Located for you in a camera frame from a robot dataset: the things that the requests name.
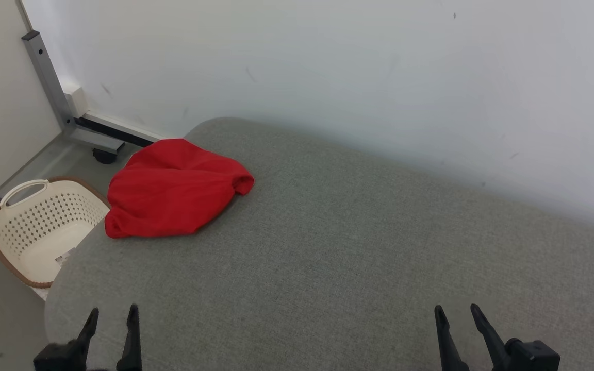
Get black white wall baseboard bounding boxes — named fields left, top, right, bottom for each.
left=74, top=112, right=167, bottom=148

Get grey metal frame leg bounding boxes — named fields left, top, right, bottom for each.
left=21, top=30, right=125, bottom=154

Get black caster wheel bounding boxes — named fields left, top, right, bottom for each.
left=92, top=148, right=119, bottom=165

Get red shorts with white stripe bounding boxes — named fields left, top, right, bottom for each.
left=104, top=138, right=255, bottom=239

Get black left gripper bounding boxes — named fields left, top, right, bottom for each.
left=32, top=303, right=143, bottom=371

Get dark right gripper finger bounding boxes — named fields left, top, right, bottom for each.
left=434, top=305, right=471, bottom=371
left=470, top=303, right=509, bottom=371

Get cream plastic laundry basket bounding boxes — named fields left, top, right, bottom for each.
left=0, top=176, right=111, bottom=289

